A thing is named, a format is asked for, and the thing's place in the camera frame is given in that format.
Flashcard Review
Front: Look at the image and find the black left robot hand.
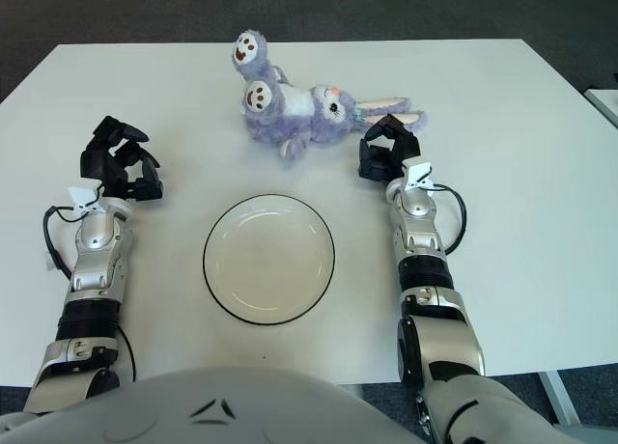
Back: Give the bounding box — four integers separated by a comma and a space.
78, 116, 164, 203

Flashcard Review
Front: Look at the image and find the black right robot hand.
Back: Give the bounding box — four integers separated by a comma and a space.
357, 114, 420, 180

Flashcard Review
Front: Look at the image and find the purple plush bunny doll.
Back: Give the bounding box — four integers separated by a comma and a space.
233, 28, 429, 172

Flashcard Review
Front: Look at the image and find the white plate with black rim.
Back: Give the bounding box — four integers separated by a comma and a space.
202, 193, 336, 326

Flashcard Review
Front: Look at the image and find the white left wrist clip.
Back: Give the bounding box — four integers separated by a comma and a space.
69, 185, 106, 212

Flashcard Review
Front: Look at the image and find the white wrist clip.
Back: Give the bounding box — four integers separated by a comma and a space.
403, 157, 435, 192
69, 185, 106, 212

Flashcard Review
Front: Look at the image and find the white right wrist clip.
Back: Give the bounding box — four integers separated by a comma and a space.
403, 157, 435, 192

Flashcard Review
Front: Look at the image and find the neighbouring white table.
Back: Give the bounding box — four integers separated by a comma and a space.
583, 87, 618, 129

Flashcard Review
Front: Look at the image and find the grey robot torso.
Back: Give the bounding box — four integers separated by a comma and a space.
0, 365, 429, 444

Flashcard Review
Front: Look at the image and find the grey metal table leg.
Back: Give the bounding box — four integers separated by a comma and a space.
538, 369, 588, 426

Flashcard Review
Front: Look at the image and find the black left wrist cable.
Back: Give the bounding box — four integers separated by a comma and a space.
42, 187, 105, 277

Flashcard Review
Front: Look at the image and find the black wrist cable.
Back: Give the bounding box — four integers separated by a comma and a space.
427, 182, 468, 257
42, 187, 105, 277

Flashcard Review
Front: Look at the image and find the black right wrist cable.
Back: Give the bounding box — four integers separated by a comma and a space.
427, 182, 468, 257

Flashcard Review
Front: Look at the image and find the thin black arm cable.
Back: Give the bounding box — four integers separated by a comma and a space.
119, 325, 140, 382

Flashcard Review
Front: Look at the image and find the black metal bracket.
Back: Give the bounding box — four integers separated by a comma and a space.
415, 393, 435, 438

